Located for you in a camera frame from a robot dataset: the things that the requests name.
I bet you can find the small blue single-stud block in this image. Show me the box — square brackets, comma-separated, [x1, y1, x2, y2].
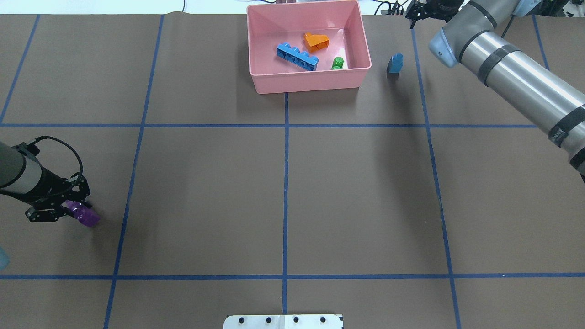
[386, 53, 404, 74]

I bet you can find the pink plastic box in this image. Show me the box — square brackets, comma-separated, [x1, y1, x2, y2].
[246, 0, 372, 94]

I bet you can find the purple sloped block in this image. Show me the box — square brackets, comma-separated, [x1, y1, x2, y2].
[64, 200, 101, 228]

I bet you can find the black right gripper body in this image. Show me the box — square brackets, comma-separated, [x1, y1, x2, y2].
[406, 0, 464, 29]

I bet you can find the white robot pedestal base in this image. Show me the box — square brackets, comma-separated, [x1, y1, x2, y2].
[223, 314, 344, 329]

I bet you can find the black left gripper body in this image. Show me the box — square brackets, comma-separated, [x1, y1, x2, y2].
[9, 143, 90, 223]

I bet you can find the green two-stud block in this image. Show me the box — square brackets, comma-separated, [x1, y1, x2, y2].
[331, 56, 345, 69]

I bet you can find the long blue four-stud block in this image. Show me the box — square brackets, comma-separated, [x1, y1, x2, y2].
[276, 43, 319, 71]

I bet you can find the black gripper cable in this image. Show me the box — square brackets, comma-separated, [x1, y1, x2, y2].
[27, 135, 85, 183]

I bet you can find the orange sloped block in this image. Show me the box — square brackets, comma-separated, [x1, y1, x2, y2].
[303, 32, 330, 53]

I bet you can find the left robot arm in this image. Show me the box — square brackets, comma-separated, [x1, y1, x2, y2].
[0, 136, 100, 228]

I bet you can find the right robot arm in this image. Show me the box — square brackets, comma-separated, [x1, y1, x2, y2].
[405, 0, 585, 175]

